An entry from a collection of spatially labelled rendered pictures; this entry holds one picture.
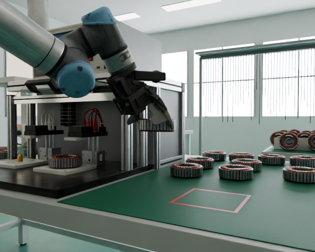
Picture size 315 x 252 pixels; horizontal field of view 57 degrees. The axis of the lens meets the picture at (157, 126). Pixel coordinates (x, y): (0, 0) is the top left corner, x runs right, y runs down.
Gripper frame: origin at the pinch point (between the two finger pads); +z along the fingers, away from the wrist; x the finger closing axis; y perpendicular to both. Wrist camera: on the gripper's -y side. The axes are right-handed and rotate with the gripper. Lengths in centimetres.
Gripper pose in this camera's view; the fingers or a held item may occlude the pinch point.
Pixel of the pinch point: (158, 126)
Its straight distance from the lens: 85.4
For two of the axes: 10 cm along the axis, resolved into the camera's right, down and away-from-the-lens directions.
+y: -6.1, 5.7, -5.5
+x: 6.8, 0.2, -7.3
